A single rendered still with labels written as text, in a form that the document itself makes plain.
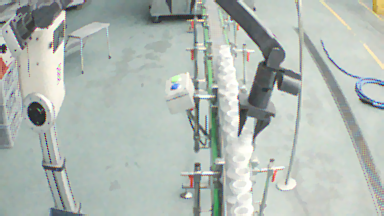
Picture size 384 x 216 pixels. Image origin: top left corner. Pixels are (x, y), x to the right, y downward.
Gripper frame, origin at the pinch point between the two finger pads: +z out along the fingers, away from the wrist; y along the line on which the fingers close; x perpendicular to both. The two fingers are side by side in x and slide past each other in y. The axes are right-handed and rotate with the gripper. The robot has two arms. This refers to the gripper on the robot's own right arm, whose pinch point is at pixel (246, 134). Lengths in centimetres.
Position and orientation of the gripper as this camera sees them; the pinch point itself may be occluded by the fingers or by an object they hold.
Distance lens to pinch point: 130.2
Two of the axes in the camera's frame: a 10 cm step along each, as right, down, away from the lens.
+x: 0.0, -4.6, 8.9
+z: -2.7, 8.6, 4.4
